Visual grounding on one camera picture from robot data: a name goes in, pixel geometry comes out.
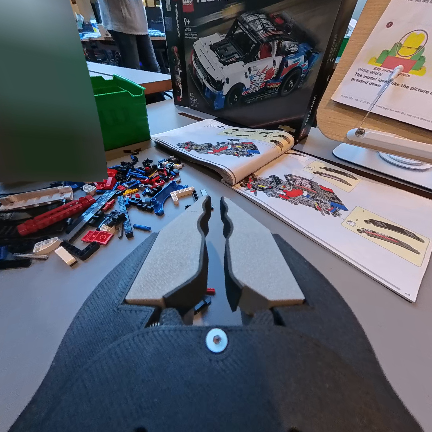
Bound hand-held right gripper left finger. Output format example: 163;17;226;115
125;195;212;316

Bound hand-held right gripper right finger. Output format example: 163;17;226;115
220;197;305;314

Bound pile of toy bricks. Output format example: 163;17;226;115
0;148;208;270

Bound green plastic bin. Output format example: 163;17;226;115
89;74;151;152

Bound grey desk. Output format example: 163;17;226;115
0;98;432;432

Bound open instruction booklet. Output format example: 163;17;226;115
151;119;432;303

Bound toy car set box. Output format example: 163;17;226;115
161;0;358;139

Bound wooden document stand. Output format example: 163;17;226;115
316;0;432;173

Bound white table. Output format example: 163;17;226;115
86;61;172;93

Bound printed instruction sheet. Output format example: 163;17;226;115
331;0;432;131

